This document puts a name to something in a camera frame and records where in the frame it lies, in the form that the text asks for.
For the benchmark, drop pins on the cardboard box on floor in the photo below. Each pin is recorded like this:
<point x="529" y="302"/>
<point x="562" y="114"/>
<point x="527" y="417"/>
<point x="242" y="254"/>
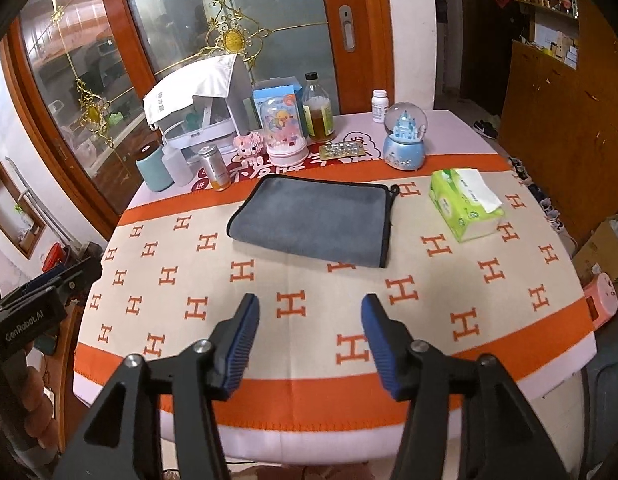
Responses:
<point x="600" y="253"/>

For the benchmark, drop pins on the pink plush toy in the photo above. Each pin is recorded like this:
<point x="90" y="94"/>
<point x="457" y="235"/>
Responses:
<point x="249" y="149"/>

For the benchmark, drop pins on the glass bottle amber liquid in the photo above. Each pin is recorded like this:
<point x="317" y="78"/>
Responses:
<point x="317" y="108"/>

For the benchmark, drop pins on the silver door handle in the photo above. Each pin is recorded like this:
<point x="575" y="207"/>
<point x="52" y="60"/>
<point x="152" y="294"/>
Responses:
<point x="347" y="28"/>

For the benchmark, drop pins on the white pill bottle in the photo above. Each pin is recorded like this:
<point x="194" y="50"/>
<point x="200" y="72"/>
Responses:
<point x="380" y="104"/>

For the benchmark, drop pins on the white appliance with cloth cover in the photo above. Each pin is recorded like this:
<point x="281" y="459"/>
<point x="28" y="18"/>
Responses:
<point x="201" y="103"/>

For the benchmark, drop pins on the pink duck snow globe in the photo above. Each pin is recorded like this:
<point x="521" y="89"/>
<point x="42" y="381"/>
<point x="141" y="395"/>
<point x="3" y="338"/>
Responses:
<point x="286" y="144"/>

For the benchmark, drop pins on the brown wooden cabinet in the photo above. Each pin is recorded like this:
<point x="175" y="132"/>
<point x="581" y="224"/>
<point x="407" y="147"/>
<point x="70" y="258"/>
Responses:
<point x="560" y="116"/>

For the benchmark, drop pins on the pink piggy stool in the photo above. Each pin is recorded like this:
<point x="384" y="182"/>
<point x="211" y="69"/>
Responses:
<point x="601" y="299"/>

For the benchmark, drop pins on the translucent white plastic bottle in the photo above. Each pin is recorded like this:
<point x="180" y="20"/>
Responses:
<point x="176" y="165"/>

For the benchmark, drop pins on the blister pill pack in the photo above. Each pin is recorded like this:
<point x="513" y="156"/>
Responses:
<point x="343" y="149"/>

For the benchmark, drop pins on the purple and grey towel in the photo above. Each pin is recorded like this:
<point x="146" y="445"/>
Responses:
<point x="341" y="222"/>

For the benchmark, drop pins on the green tissue pack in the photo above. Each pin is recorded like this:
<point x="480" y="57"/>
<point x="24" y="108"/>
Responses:
<point x="463" y="199"/>

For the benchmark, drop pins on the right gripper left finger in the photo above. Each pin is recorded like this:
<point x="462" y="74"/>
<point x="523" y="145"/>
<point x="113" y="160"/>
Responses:
<point x="119" y="437"/>

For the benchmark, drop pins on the blue castle snow globe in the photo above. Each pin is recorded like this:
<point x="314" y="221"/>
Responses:
<point x="405" y="125"/>

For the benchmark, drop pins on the silver orange can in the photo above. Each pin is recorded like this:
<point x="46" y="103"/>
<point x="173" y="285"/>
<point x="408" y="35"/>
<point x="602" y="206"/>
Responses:
<point x="213" y="164"/>

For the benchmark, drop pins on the orange beige patterned tablecloth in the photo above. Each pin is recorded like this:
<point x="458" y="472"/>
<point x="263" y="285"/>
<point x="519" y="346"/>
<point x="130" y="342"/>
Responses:
<point x="310" y="394"/>

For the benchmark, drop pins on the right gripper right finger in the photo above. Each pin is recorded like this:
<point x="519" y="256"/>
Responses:
<point x="501" y="436"/>

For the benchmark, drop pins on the left human hand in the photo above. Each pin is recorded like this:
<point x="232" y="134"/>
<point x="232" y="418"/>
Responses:
<point x="28" y="384"/>

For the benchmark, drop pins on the blue cardboard box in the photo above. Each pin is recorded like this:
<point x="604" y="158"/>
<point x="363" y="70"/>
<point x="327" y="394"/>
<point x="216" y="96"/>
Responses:
<point x="276" y="95"/>

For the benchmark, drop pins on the teal cylindrical speaker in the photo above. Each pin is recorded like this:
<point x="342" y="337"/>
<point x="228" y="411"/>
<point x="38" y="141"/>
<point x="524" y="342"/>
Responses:
<point x="149" y="160"/>

